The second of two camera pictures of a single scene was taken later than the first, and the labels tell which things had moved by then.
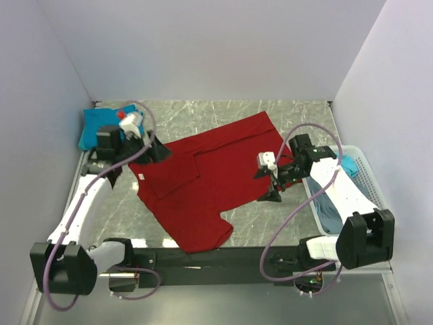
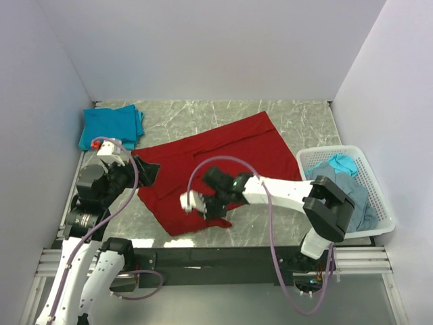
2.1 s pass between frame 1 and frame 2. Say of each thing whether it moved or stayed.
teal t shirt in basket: stayed
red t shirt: moved
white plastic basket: stayed
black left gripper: moved
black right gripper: moved
